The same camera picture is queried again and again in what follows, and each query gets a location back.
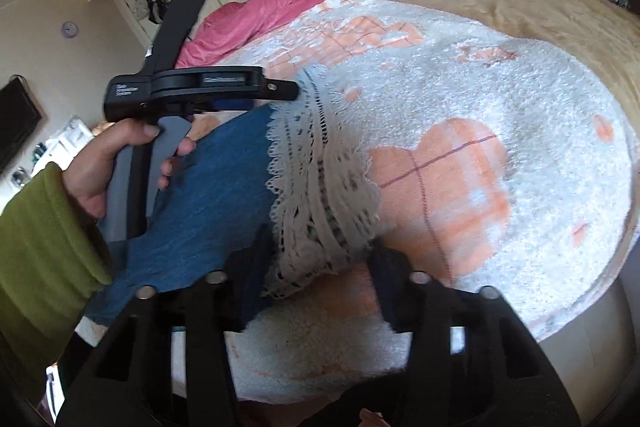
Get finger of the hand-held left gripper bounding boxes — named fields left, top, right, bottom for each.
left=145, top=0, right=208, bottom=75
left=260, top=78, right=301, bottom=102

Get person's left hand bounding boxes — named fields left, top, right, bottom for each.
left=65, top=119, right=196, bottom=220

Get white cabinet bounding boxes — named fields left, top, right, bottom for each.
left=45, top=117, right=94, bottom=158

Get white and orange fleece blanket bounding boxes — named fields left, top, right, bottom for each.
left=82, top=0, right=632, bottom=400

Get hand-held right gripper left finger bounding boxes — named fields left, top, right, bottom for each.
left=55, top=224, right=276, bottom=427

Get beige bed sheet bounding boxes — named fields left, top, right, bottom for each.
left=370, top=0, right=640, bottom=283

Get blue pants with lace trim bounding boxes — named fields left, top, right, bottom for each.
left=87, top=67, right=381, bottom=328

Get black wall television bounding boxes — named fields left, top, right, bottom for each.
left=0, top=77, right=44, bottom=176

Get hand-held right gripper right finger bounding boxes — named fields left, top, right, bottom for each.
left=367, top=247, right=581, bottom=427

